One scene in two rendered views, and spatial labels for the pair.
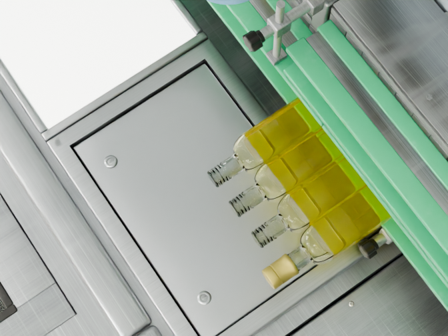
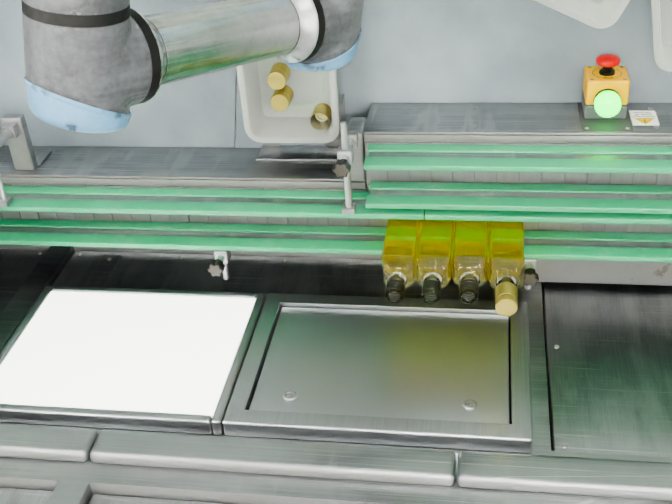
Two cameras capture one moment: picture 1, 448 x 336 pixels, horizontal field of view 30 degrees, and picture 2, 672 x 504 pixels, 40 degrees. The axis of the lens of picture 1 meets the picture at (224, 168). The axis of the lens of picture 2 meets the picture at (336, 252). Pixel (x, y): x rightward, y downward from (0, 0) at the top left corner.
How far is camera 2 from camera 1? 1.09 m
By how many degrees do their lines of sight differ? 47
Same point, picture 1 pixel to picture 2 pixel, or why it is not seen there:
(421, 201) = (539, 162)
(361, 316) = (571, 347)
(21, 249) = not seen: outside the picture
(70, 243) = (327, 460)
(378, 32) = (406, 125)
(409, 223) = (541, 205)
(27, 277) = not seen: outside the picture
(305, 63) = (385, 162)
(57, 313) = not seen: outside the picture
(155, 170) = (330, 375)
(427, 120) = (488, 135)
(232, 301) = (489, 391)
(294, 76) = (376, 201)
